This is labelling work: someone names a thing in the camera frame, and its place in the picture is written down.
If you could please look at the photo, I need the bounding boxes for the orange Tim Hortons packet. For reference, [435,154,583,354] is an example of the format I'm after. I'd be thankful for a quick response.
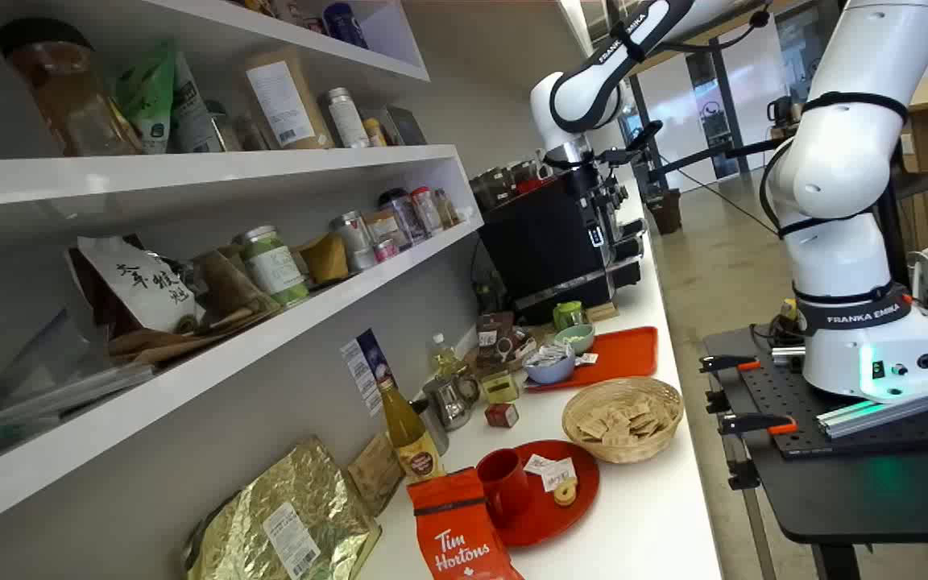
[406,466,525,580]

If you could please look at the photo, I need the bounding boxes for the blue white bowl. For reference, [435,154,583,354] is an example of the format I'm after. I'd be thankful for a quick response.
[522,342,578,390]

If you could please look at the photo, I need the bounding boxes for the wicker basket bowl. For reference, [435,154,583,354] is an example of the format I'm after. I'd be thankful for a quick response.
[558,374,688,466]

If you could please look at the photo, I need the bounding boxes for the brown kraft pouch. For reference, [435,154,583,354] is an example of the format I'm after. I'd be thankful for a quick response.
[341,427,408,520]

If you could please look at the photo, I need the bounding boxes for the green lidded glass jar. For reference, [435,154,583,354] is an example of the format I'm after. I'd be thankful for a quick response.
[235,223,311,312]

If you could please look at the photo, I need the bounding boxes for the orange plastic tray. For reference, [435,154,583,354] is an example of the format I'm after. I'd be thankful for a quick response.
[532,326,660,394]

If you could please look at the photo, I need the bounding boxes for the steel canister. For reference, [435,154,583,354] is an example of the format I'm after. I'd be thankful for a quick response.
[423,374,479,436]

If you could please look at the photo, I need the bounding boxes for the red lidded labelled jar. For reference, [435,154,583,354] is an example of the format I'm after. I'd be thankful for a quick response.
[408,183,449,237]

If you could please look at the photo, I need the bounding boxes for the orange handled clamp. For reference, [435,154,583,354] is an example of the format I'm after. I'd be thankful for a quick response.
[711,408,804,443]
[697,350,771,380]

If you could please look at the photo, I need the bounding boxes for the silver white canister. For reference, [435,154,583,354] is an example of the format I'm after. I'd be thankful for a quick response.
[322,82,373,151]

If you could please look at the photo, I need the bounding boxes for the cardboard box white label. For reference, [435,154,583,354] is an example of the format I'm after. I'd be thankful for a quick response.
[242,44,337,151]

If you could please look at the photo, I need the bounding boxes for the white wall shelf unit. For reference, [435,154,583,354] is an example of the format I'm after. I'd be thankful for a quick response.
[0,0,487,548]

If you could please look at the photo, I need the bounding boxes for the large amber jar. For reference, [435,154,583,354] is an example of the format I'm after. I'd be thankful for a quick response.
[0,15,146,160]

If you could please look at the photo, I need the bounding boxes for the dark waste bin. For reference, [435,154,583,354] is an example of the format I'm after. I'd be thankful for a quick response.
[648,186,685,236]

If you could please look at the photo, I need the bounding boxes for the amber honey jar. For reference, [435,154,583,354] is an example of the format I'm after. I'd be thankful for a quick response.
[430,186,462,233]

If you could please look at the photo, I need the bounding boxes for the red round plate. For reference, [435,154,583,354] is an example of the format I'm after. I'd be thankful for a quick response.
[476,439,602,550]

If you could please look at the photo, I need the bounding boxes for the green cup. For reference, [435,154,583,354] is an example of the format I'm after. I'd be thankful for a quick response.
[551,297,592,338]

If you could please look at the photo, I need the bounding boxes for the small yellow black device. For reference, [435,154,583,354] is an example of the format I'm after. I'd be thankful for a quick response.
[765,297,804,347]

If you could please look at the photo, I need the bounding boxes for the small pink container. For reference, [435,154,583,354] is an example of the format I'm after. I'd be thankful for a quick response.
[363,216,408,263]

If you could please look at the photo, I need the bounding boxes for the brown glass jar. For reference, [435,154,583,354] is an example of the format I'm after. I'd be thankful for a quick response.
[190,249,272,322]

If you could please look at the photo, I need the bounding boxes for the gold foil bag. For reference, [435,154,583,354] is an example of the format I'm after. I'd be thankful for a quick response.
[181,436,386,580]

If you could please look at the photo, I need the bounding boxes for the small green box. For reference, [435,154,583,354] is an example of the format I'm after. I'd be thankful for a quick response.
[476,368,527,406]

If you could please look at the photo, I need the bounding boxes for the dark blue tin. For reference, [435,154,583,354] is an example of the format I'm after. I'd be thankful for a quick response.
[316,0,371,49]

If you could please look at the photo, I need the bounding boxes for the red mug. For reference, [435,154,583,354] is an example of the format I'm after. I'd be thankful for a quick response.
[472,443,538,532]

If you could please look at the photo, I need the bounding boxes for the dark brown box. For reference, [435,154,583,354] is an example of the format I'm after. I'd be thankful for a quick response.
[469,309,522,374]

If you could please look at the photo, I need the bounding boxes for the green snack bag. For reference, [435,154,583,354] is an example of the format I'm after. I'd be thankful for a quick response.
[111,39,226,159]

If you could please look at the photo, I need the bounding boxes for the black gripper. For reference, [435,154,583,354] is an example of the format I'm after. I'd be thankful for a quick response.
[571,154,631,236]

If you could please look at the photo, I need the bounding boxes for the clear oil bottle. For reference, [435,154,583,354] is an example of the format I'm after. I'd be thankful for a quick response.
[425,329,467,387]

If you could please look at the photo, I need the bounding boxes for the black robot table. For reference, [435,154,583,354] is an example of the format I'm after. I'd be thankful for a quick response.
[697,322,928,580]

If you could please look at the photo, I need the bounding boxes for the golden brown jar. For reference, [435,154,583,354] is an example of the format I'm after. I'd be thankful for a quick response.
[299,233,350,291]

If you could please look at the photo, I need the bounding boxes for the small yellow jar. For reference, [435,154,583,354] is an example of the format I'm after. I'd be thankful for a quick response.
[359,111,393,151]

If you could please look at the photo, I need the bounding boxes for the black coffee machine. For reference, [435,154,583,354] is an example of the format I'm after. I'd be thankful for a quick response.
[476,159,648,326]

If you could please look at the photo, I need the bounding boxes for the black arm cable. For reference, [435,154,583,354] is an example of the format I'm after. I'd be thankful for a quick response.
[756,88,914,240]

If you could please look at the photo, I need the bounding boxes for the white bag black characters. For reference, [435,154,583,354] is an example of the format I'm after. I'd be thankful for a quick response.
[75,233,209,338]

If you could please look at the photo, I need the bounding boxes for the glass bottle yellow liquid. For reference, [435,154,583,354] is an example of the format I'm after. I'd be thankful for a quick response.
[373,368,449,484]

